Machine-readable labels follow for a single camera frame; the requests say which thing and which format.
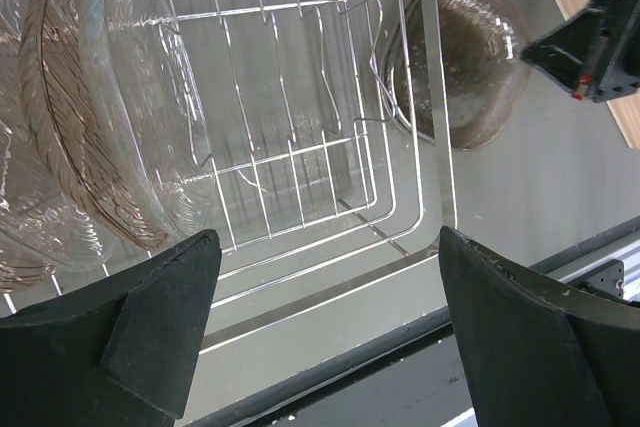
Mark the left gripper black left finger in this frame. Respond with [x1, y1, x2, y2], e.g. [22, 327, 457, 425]
[1, 230, 221, 426]

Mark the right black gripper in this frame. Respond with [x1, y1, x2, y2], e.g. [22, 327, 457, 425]
[520, 0, 639, 103]

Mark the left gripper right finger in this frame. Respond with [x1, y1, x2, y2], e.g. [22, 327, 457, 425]
[439, 227, 639, 426]

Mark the clear glass plate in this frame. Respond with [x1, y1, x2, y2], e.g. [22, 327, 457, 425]
[1, 0, 116, 291]
[79, 0, 215, 248]
[1, 111, 52, 292]

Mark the wire dish rack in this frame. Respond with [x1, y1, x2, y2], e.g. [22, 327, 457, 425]
[165, 0, 446, 353]

